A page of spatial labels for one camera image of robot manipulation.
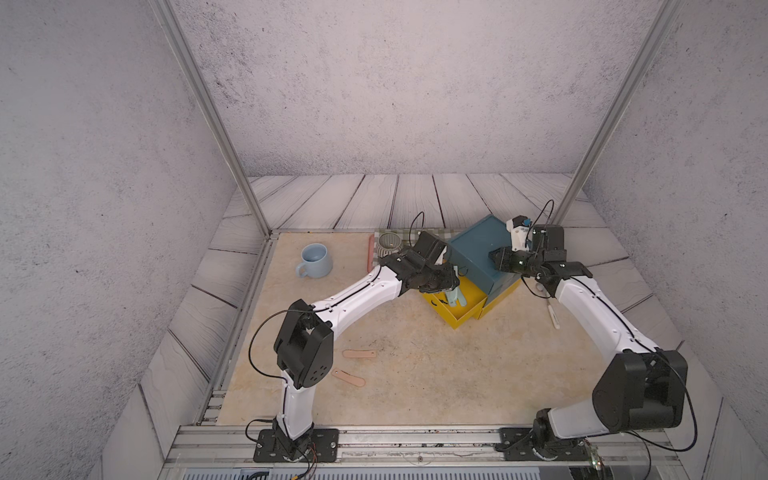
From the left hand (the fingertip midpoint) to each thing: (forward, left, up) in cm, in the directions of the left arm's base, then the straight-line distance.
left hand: (465, 284), depth 80 cm
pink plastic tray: (+29, +27, -20) cm, 45 cm away
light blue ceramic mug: (+20, +45, -14) cm, 51 cm away
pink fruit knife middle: (-10, +31, -20) cm, 38 cm away
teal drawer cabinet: (+9, -3, +2) cm, 10 cm away
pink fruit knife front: (-15, +34, -20) cm, 43 cm away
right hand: (+8, -9, +1) cm, 12 cm away
